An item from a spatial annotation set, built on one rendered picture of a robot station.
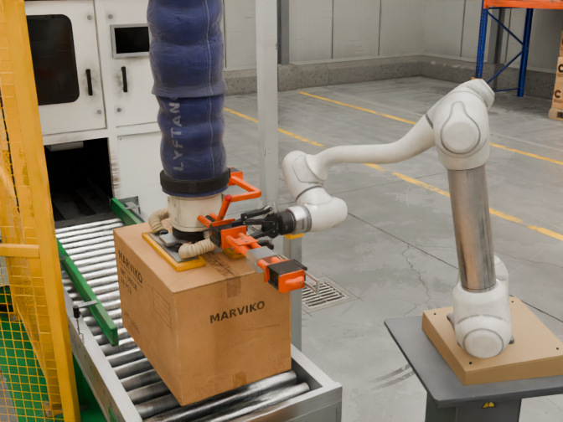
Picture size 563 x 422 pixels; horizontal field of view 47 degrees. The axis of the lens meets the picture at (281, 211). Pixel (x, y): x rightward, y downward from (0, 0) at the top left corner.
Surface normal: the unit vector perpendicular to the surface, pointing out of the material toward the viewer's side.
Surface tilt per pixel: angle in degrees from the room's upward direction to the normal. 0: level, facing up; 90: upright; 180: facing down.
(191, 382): 90
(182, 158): 74
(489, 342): 101
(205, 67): 97
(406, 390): 0
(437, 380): 0
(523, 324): 5
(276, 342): 90
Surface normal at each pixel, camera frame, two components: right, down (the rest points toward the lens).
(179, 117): -0.23, 0.62
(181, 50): 0.10, 0.04
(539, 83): -0.87, 0.18
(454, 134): -0.27, 0.30
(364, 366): -0.01, -0.94
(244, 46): 0.49, 0.29
